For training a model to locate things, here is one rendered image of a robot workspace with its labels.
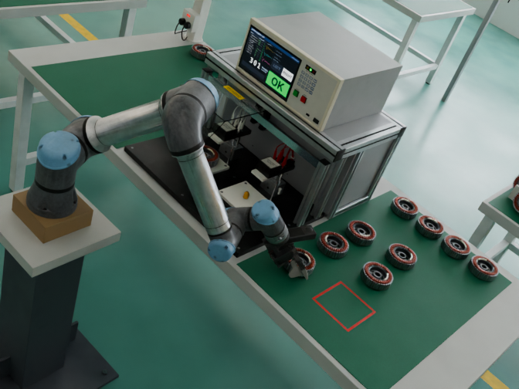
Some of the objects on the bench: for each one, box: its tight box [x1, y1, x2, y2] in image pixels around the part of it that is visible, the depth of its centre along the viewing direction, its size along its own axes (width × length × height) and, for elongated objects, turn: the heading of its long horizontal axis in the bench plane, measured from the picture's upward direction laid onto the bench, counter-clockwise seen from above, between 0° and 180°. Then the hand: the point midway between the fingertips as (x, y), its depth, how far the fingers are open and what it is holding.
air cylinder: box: [219, 140, 243, 161], centre depth 257 cm, size 5×8×6 cm
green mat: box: [237, 191, 512, 389], centre depth 232 cm, size 94×61×1 cm, turn 114°
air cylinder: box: [260, 176, 286, 197], centre depth 247 cm, size 5×8×6 cm
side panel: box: [324, 137, 402, 220], centre depth 249 cm, size 28×3×32 cm, turn 114°
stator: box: [283, 248, 316, 277], centre depth 220 cm, size 11×11×4 cm
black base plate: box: [124, 133, 325, 258], centre depth 245 cm, size 47×64×2 cm
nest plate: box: [219, 181, 266, 208], centre depth 238 cm, size 15×15×1 cm
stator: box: [360, 262, 393, 290], centre depth 227 cm, size 11×11×4 cm
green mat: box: [32, 44, 219, 149], centre depth 289 cm, size 94×61×1 cm, turn 114°
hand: (299, 262), depth 220 cm, fingers open, 14 cm apart
